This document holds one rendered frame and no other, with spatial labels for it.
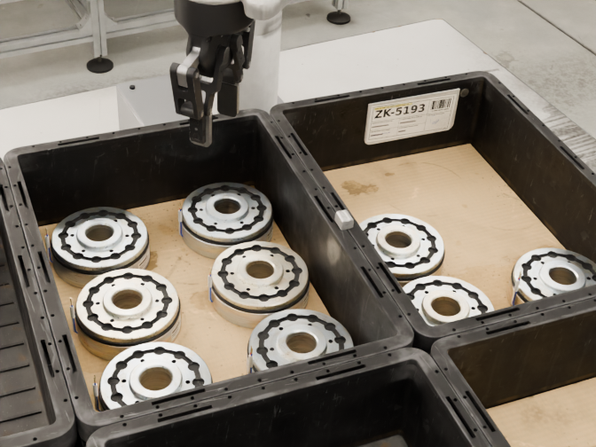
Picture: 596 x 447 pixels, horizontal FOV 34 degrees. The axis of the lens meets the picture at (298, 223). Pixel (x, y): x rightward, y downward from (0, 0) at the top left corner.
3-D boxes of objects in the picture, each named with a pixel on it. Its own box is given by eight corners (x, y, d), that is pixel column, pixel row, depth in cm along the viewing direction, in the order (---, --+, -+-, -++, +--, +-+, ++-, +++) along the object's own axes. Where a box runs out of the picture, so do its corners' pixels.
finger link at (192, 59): (190, 34, 91) (193, 51, 93) (168, 69, 89) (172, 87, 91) (213, 40, 90) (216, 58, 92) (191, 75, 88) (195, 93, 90)
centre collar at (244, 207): (199, 200, 111) (199, 196, 111) (240, 192, 113) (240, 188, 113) (213, 227, 108) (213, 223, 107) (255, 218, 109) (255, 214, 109)
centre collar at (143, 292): (97, 292, 99) (97, 287, 99) (145, 281, 101) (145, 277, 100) (109, 325, 96) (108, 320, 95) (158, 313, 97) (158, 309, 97)
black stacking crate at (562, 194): (262, 188, 122) (266, 110, 115) (471, 147, 132) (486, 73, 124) (406, 427, 94) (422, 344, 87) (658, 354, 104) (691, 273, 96)
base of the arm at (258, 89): (197, 105, 137) (196, -9, 126) (252, 88, 141) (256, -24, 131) (233, 137, 131) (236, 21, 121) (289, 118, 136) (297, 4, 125)
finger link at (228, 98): (236, 86, 99) (236, 118, 102) (239, 83, 100) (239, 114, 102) (216, 82, 100) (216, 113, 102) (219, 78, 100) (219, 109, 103)
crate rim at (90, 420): (3, 168, 107) (0, 149, 105) (263, 122, 116) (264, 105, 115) (82, 450, 78) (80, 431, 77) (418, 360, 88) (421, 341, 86)
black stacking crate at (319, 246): (16, 236, 113) (3, 154, 105) (260, 189, 122) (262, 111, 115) (93, 519, 85) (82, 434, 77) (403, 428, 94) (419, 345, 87)
